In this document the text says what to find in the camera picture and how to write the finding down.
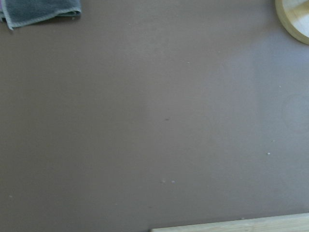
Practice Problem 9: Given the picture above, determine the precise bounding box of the wooden mug tree stand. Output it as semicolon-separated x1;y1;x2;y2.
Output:
275;0;309;45

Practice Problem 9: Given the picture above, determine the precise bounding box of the grey folded cloth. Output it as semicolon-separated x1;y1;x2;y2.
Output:
0;0;82;30

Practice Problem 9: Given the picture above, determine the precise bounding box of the bamboo cutting board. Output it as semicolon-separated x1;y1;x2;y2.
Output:
151;213;309;232

